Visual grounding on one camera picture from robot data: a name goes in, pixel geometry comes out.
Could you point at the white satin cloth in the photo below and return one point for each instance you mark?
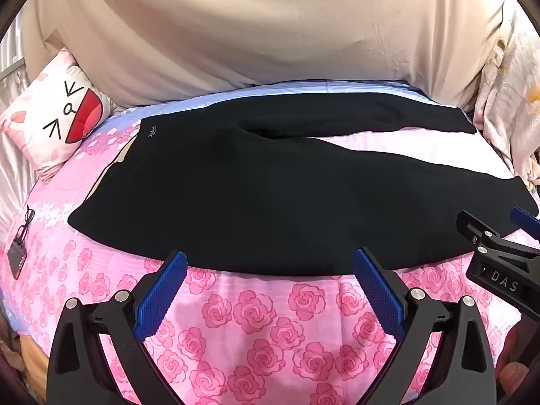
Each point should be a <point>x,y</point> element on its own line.
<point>10,185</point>

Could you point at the black pants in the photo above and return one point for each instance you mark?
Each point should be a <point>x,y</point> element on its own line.
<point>253,202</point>

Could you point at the person's right hand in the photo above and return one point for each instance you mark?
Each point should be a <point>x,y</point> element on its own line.
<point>512,371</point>

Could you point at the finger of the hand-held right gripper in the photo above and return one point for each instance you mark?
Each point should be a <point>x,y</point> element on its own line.
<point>525,218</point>
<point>476,230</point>

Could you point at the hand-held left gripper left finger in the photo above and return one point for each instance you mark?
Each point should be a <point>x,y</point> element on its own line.
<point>162,291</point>

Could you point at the pink rose bedsheet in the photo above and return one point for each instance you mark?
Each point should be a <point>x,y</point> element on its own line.
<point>261,316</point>

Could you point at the dark card holder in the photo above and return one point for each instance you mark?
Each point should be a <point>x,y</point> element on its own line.
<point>17,257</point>

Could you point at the pale floral blanket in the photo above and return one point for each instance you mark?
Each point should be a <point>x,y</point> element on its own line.
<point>514,93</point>

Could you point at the beige cloth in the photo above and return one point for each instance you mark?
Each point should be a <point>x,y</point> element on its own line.
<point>253,29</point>

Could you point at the black eyeglasses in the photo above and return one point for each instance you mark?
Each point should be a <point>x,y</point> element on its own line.
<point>28,215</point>

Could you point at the cat face pillow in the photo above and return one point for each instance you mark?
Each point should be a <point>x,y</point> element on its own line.
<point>46,122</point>

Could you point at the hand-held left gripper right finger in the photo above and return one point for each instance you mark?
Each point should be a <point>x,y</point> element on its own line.
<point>375,291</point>

